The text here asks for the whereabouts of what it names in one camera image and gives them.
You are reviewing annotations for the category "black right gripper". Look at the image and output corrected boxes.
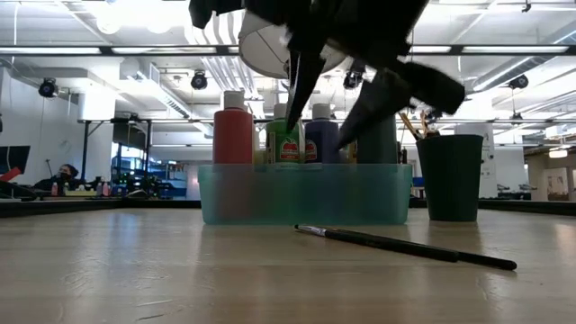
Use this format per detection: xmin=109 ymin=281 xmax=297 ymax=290
xmin=188 ymin=0 xmax=467 ymax=149

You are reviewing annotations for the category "large lavender blue paint bottle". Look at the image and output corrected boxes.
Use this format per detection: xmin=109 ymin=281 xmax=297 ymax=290
xmin=304 ymin=103 xmax=341 ymax=165

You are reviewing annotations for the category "large grey-blue paint bottle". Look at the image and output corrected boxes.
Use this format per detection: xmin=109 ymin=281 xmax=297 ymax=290
xmin=357 ymin=114 xmax=400 ymax=166

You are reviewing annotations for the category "long thin dark paintbrush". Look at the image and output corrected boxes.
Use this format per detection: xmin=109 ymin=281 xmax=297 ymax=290
xmin=398 ymin=111 xmax=424 ymax=140

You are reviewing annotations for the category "large green paint bottle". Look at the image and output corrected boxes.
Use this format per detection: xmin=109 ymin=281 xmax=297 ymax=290
xmin=265 ymin=103 xmax=303 ymax=166

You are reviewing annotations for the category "large coral pink paint bottle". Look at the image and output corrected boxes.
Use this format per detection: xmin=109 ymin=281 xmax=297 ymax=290
xmin=212 ymin=90 xmax=255 ymax=166

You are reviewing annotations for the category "black paintbrush silver ferrule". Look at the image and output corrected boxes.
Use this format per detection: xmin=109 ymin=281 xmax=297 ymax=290
xmin=294 ymin=224 xmax=518 ymax=272

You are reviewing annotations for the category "white shade silver table lamp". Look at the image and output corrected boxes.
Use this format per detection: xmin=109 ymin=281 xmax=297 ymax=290
xmin=238 ymin=11 xmax=347 ymax=80

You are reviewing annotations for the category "translucent teal plastic tray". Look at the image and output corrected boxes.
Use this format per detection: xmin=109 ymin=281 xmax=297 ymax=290
xmin=197 ymin=163 xmax=413 ymax=226

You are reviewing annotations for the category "black overhead beam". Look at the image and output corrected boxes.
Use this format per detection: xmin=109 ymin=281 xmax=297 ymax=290
xmin=0 ymin=43 xmax=575 ymax=58

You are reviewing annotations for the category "dark green plastic cup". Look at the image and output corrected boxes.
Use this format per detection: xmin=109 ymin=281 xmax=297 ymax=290
xmin=415 ymin=133 xmax=485 ymax=222

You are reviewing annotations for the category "white cylindrical appliance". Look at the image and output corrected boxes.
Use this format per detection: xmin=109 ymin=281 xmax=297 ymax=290
xmin=481 ymin=122 xmax=499 ymax=200

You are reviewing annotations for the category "person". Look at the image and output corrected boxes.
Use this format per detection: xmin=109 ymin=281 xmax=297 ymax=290
xmin=33 ymin=164 xmax=82 ymax=193

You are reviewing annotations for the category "dark background monitor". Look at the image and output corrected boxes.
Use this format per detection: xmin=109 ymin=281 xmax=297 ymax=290
xmin=0 ymin=144 xmax=32 ymax=176

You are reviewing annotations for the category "black ceiling camera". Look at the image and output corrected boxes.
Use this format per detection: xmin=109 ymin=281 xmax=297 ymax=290
xmin=190 ymin=70 xmax=209 ymax=91
xmin=508 ymin=74 xmax=530 ymax=91
xmin=342 ymin=67 xmax=366 ymax=90
xmin=38 ymin=76 xmax=59 ymax=99

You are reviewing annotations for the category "silver ceiling duct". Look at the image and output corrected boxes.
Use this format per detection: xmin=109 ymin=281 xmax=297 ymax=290
xmin=472 ymin=56 xmax=576 ymax=94

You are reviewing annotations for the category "black background workstation frame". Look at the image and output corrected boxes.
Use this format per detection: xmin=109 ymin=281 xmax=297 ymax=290
xmin=78 ymin=117 xmax=154 ymax=181

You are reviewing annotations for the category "black metal table frame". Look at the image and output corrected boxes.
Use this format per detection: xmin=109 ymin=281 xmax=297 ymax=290
xmin=0 ymin=196 xmax=576 ymax=219

